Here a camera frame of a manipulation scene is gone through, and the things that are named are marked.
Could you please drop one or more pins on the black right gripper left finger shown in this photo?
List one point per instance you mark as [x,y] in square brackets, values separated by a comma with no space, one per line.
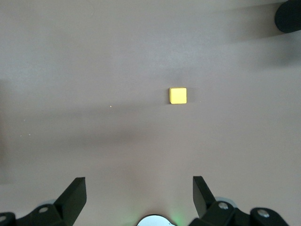
[70,200]

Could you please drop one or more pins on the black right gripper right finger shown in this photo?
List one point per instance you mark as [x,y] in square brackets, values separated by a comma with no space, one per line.
[203,200]

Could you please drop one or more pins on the yellow block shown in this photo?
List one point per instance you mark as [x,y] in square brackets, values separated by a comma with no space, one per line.
[178,95]

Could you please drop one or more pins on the brown table mat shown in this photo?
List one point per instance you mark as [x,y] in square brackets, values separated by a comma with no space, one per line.
[94,94]

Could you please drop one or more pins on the black shoe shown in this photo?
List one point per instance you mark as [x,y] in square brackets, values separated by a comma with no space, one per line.
[289,16]

